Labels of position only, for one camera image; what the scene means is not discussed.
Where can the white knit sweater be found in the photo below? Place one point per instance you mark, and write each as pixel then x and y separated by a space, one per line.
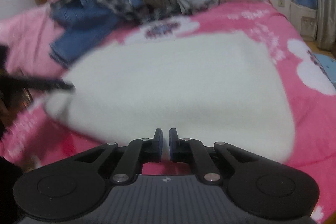
pixel 170 82

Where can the pink floral blanket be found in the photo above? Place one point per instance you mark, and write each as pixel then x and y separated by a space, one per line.
pixel 309 119

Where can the light blue plastic stool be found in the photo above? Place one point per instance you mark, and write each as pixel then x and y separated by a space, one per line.
pixel 326 64

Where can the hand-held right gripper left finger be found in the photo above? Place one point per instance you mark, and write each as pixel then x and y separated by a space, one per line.
pixel 159 144

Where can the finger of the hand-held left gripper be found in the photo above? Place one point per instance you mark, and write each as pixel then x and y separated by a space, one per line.
pixel 50 85

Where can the dark blue jeans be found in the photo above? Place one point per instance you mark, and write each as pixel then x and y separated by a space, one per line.
pixel 81 35

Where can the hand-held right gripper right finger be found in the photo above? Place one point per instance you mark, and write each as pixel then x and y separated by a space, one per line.
pixel 172 145

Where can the white wall socket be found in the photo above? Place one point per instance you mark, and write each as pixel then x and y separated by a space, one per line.
pixel 282 2

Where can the white water dispenser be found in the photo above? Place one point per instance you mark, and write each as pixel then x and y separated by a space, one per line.
pixel 304 19

